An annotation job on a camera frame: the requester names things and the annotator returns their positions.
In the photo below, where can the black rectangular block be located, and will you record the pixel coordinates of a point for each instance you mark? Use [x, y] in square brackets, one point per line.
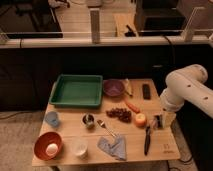
[146, 91]

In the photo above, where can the black brush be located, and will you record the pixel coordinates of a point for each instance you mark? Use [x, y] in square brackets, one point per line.
[158, 121]

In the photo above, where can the blue grey cloth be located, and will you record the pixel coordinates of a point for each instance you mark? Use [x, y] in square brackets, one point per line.
[117, 149]

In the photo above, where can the green plastic tray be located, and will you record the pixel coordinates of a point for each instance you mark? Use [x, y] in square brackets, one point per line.
[78, 91]

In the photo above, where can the clear plastic cup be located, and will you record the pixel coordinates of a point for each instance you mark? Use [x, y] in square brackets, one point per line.
[80, 147]

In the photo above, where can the dark red grape bunch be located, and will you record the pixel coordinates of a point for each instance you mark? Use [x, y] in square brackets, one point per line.
[122, 114]

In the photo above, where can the orange carrot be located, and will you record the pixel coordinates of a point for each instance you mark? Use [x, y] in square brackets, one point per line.
[132, 107]

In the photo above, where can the blue plastic cup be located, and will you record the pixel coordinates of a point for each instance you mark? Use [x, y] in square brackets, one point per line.
[52, 119]

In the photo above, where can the purple bowl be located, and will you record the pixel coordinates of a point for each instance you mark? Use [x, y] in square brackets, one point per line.
[113, 87]

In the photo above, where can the red bowl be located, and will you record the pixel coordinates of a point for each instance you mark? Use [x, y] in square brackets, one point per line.
[43, 141]

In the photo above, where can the silver fork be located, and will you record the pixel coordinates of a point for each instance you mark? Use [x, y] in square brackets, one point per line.
[103, 125]

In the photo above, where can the white egg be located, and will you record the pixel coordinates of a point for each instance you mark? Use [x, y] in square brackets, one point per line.
[51, 149]

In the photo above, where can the small metal cup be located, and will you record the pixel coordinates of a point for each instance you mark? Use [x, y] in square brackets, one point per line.
[88, 120]

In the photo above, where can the yellow orange apple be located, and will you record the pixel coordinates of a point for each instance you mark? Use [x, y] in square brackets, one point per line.
[140, 120]

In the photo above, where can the black handled knife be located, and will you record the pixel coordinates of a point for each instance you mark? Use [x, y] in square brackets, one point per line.
[147, 140]

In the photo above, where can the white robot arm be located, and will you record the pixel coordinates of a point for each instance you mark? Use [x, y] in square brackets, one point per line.
[186, 84]

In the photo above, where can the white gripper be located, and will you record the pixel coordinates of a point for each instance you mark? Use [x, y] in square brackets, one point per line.
[167, 118]

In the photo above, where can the banana piece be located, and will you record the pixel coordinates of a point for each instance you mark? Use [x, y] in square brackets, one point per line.
[128, 87]

